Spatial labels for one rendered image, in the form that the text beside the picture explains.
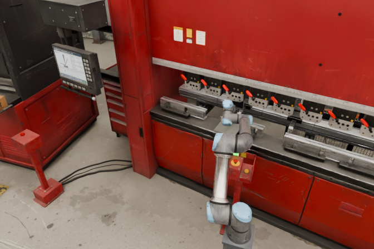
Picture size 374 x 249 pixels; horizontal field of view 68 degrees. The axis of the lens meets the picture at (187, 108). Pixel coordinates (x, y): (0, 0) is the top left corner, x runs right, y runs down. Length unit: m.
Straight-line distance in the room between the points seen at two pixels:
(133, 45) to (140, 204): 1.61
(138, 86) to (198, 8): 0.88
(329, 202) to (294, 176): 0.32
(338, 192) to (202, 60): 1.46
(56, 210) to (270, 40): 2.58
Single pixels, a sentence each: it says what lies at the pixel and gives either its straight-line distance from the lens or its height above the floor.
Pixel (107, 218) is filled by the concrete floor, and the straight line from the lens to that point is 3.03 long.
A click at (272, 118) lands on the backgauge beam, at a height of 0.93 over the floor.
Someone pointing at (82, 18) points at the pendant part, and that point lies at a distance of 2.21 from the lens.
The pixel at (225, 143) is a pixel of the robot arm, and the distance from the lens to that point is 1.70.
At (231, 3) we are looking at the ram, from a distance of 2.11.
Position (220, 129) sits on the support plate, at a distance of 2.30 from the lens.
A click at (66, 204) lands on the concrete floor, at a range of 3.28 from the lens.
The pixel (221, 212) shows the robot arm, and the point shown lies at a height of 0.99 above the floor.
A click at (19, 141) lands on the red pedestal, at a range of 2.91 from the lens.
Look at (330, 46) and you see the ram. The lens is 2.02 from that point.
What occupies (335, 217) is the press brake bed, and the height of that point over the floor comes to 0.43.
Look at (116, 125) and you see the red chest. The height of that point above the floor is 0.25.
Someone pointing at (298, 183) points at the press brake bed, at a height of 0.64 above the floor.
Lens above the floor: 2.36
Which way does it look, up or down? 32 degrees down
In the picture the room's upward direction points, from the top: straight up
